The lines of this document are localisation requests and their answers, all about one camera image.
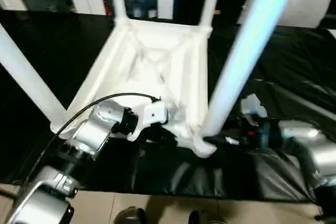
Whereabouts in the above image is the dark left robot leg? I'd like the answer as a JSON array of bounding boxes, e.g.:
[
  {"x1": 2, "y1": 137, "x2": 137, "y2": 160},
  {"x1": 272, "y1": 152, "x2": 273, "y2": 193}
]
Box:
[{"x1": 115, "y1": 207, "x2": 146, "y2": 224}]

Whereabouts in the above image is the black metal stand pole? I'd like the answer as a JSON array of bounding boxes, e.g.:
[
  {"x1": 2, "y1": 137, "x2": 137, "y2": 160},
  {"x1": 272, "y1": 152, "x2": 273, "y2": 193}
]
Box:
[{"x1": 0, "y1": 187, "x2": 16, "y2": 200}]

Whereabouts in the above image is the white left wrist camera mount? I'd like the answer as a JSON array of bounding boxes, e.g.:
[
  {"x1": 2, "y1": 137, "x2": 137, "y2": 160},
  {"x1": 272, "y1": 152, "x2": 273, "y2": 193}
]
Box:
[{"x1": 127, "y1": 100, "x2": 170, "y2": 142}]

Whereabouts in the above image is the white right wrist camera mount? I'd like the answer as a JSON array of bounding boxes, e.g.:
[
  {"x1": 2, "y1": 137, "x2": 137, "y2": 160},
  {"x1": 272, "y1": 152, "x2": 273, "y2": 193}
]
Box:
[{"x1": 240, "y1": 94, "x2": 268, "y2": 148}]

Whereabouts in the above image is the black mat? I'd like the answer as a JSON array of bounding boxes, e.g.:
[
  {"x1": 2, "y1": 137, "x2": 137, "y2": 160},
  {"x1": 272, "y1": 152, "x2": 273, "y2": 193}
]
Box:
[{"x1": 0, "y1": 8, "x2": 336, "y2": 205}]

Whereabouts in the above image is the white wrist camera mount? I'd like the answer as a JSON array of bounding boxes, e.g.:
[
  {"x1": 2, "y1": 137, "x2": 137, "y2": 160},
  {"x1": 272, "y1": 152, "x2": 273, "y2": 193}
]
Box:
[
  {"x1": 127, "y1": 100, "x2": 170, "y2": 142},
  {"x1": 240, "y1": 94, "x2": 268, "y2": 148}
]

